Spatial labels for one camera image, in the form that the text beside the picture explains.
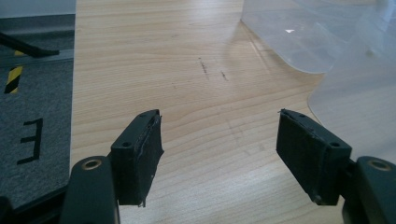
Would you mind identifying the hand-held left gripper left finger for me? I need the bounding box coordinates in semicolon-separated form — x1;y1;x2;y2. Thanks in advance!
110;108;165;208

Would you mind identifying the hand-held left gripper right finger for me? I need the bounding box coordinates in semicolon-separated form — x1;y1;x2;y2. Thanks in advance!
276;108;353;206

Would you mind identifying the clear plastic sheet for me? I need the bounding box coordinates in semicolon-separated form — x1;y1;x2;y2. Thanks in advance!
307;0;396;165

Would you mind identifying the clear plastic container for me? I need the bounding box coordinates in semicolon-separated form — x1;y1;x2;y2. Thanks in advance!
241;0;368;75

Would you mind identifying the black cable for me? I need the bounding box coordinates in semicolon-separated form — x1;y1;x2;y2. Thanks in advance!
0;32;61;59

